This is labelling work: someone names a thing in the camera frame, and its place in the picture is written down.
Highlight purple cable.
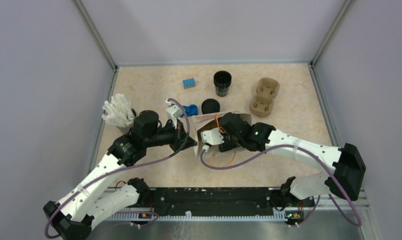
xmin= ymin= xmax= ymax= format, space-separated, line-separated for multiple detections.
xmin=44 ymin=97 xmax=191 ymax=239
xmin=200 ymin=144 xmax=363 ymax=228

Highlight black cup lid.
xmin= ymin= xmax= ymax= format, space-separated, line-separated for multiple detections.
xmin=201 ymin=98 xmax=221 ymax=115

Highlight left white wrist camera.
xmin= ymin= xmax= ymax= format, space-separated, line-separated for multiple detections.
xmin=165 ymin=98 xmax=184 ymax=129

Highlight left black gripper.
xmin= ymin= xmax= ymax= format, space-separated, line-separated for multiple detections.
xmin=145 ymin=118 xmax=198 ymax=153

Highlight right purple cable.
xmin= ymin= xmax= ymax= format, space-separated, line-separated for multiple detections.
xmin=200 ymin=144 xmax=363 ymax=228

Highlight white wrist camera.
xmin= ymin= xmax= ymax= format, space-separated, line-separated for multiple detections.
xmin=201 ymin=127 xmax=224 ymax=152
xmin=165 ymin=98 xmax=184 ymax=129

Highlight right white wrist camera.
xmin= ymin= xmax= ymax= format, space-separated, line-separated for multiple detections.
xmin=201 ymin=127 xmax=224 ymax=152

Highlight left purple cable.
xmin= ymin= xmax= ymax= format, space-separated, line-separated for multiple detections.
xmin=44 ymin=97 xmax=191 ymax=239

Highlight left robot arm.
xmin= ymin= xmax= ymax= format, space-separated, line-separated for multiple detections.
xmin=43 ymin=104 xmax=197 ymax=240

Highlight blue toy car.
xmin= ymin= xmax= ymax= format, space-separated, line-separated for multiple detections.
xmin=183 ymin=104 xmax=199 ymax=117

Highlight blue toy brick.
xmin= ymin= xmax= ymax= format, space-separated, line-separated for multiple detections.
xmin=182 ymin=78 xmax=196 ymax=89

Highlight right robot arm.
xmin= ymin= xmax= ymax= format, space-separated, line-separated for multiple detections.
xmin=218 ymin=113 xmax=366 ymax=206

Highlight white straws bundle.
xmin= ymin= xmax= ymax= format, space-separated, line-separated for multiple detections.
xmin=101 ymin=93 xmax=135 ymax=128

